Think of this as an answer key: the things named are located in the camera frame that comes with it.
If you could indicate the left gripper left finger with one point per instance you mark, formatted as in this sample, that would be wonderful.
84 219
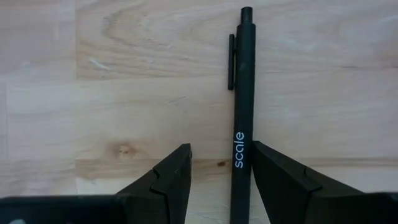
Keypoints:
161 193

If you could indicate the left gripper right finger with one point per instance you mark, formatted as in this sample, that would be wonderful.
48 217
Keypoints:
280 186

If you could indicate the black pen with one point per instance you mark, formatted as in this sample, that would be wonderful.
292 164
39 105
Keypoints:
244 93

